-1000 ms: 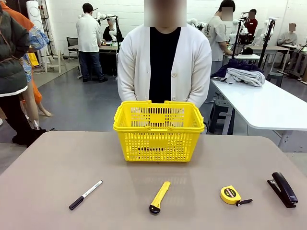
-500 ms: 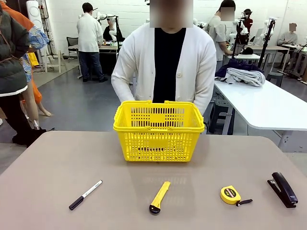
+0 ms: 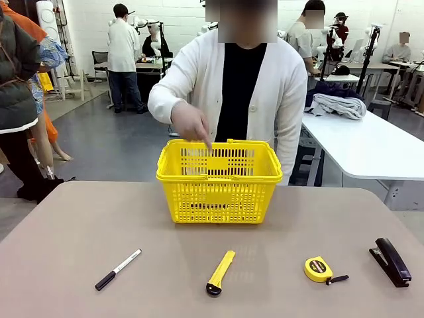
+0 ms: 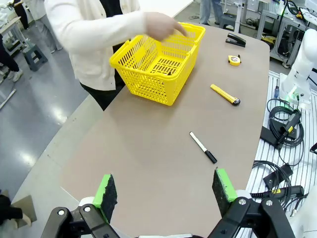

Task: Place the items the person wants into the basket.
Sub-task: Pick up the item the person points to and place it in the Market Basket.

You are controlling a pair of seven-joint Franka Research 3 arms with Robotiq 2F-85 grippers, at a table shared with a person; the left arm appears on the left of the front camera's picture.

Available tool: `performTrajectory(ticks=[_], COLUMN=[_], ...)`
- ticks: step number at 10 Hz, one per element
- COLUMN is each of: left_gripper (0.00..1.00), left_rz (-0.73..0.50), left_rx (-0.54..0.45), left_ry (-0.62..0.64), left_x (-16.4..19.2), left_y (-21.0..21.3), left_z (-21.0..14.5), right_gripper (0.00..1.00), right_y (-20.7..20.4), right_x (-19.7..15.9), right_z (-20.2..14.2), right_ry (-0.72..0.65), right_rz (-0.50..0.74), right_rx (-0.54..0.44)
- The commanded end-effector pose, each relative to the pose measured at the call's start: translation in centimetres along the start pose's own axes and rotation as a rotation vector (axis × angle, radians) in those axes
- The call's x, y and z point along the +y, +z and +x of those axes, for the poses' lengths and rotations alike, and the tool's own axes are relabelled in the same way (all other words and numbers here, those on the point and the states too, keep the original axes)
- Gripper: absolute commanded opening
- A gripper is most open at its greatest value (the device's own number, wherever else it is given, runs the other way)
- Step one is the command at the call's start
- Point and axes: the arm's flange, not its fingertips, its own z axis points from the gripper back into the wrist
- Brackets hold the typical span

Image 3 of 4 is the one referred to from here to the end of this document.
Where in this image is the man in white coat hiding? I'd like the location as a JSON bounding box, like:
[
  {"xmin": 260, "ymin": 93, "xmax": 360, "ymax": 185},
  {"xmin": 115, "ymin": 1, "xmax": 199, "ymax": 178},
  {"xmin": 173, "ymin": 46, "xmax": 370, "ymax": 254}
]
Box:
[{"xmin": 106, "ymin": 3, "xmax": 149, "ymax": 115}]

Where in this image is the person's left forearm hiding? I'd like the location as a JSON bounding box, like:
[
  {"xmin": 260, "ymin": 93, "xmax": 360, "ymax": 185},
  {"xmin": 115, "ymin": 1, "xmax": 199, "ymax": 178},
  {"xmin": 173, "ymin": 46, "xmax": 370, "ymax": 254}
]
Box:
[{"xmin": 276, "ymin": 109, "xmax": 308, "ymax": 186}]

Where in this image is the black office chair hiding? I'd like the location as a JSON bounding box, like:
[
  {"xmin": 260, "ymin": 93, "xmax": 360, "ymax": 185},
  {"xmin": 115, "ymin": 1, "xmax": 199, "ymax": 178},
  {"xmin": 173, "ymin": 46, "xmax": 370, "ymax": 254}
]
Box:
[{"xmin": 91, "ymin": 50, "xmax": 111, "ymax": 83}]

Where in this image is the grey garment pile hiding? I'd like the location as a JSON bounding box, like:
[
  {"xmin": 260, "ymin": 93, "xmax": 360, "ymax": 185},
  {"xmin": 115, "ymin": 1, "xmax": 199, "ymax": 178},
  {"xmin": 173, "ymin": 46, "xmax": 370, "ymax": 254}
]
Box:
[{"xmin": 313, "ymin": 93, "xmax": 368, "ymax": 121}]

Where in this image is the yellow plastic shopping basket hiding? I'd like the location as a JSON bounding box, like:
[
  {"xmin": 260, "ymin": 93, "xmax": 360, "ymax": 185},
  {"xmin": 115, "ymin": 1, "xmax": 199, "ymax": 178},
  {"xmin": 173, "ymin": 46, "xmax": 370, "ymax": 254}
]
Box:
[{"xmin": 155, "ymin": 138, "xmax": 284, "ymax": 225}]

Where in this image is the yellow tape measure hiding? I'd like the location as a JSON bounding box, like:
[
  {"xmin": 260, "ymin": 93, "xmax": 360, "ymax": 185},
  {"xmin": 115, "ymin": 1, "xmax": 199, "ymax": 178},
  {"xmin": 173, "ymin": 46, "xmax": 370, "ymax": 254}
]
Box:
[{"xmin": 303, "ymin": 255, "xmax": 350, "ymax": 286}]

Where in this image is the black stapler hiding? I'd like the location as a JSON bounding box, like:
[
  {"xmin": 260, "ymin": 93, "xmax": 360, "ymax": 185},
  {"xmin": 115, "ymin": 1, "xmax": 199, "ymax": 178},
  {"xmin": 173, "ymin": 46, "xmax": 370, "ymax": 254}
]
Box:
[{"xmin": 368, "ymin": 237, "xmax": 413, "ymax": 288}]

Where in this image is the yellow floor sign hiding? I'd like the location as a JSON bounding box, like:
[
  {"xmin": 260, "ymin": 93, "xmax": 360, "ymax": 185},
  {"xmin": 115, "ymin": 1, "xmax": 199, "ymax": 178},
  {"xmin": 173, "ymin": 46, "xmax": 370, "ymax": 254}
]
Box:
[{"xmin": 37, "ymin": 71, "xmax": 56, "ymax": 94}]

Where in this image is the black tripod stand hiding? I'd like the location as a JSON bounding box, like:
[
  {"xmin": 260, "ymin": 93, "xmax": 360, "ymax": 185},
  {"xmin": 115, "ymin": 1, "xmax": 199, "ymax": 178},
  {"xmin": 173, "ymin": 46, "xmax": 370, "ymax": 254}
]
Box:
[{"xmin": 356, "ymin": 23, "xmax": 382, "ymax": 100}]

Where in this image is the seated person in black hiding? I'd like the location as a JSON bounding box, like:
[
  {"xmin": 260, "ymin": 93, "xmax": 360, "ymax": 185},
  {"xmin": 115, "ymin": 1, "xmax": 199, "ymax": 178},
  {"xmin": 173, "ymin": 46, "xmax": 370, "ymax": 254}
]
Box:
[{"xmin": 141, "ymin": 23, "xmax": 170, "ymax": 60}]

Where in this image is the grey plastic stool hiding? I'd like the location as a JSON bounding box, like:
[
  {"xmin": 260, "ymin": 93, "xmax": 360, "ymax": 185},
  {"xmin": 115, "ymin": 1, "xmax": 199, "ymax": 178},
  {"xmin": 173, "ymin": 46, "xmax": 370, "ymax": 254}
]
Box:
[
  {"xmin": 367, "ymin": 99, "xmax": 392, "ymax": 121},
  {"xmin": 293, "ymin": 138, "xmax": 322, "ymax": 186}
]

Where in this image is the seated person in grey sweater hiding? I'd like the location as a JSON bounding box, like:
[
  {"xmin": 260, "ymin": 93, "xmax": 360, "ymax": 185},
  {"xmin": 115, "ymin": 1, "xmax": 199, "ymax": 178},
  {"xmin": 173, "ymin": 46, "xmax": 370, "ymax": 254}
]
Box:
[{"xmin": 382, "ymin": 31, "xmax": 413, "ymax": 64}]

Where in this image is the mannequin in orange and blue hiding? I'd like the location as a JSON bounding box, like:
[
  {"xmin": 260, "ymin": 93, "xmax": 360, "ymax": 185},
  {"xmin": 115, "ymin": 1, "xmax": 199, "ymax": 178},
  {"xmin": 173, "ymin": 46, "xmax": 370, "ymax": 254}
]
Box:
[{"xmin": 6, "ymin": 5, "xmax": 73, "ymax": 182}]

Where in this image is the black and white marker pen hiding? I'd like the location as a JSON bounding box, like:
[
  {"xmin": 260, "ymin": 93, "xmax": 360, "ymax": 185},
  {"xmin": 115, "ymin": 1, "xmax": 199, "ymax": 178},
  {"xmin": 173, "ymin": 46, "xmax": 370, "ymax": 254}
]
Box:
[{"xmin": 94, "ymin": 248, "xmax": 142, "ymax": 292}]

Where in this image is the mannequin in dark puffer jacket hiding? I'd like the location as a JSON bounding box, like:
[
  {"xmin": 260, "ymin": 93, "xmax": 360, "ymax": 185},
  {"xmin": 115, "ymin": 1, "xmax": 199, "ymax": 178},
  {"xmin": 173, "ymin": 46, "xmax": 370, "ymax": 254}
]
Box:
[{"xmin": 0, "ymin": 6, "xmax": 66, "ymax": 203}]

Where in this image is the person's right forearm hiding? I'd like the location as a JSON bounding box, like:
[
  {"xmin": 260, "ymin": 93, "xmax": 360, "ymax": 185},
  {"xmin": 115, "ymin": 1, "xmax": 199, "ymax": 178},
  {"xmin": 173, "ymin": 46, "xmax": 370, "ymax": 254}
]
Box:
[{"xmin": 148, "ymin": 84, "xmax": 189, "ymax": 125}]

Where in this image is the large white table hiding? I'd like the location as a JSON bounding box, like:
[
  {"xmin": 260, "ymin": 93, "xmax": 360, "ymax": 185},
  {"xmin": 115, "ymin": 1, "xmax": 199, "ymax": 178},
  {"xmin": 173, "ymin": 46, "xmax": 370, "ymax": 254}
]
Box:
[{"xmin": 299, "ymin": 109, "xmax": 424, "ymax": 211}]

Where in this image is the yellow utility knife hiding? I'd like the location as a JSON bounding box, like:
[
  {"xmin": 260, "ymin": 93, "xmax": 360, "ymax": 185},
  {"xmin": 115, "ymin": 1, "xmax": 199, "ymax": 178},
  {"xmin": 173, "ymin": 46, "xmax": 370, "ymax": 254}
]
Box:
[{"xmin": 205, "ymin": 250, "xmax": 237, "ymax": 297}]

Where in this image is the white tower air conditioner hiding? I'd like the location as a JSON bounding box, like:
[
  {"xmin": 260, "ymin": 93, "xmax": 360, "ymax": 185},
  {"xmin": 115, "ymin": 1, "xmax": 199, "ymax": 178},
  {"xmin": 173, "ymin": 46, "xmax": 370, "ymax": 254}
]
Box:
[{"xmin": 35, "ymin": 0, "xmax": 69, "ymax": 100}]

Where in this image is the person in white cardigan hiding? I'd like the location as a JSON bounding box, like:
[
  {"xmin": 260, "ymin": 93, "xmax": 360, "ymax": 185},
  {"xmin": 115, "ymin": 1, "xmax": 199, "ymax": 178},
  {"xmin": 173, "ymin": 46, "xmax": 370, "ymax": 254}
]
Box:
[{"xmin": 147, "ymin": 0, "xmax": 309, "ymax": 186}]

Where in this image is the person's right hand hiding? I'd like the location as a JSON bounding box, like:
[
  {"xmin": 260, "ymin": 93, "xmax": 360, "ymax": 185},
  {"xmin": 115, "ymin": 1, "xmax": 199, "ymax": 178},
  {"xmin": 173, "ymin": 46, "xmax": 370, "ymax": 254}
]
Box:
[{"xmin": 170, "ymin": 101, "xmax": 213, "ymax": 152}]

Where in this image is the man in grey t-shirt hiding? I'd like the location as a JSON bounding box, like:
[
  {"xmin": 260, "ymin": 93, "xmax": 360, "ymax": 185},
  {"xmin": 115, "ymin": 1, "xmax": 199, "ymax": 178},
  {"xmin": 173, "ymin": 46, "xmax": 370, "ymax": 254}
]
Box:
[{"xmin": 286, "ymin": 0, "xmax": 327, "ymax": 77}]

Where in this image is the white wooden stool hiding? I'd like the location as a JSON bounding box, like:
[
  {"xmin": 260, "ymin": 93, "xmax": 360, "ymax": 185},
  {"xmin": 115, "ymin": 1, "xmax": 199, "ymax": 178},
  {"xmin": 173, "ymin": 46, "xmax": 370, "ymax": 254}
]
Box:
[{"xmin": 60, "ymin": 69, "xmax": 95, "ymax": 101}]

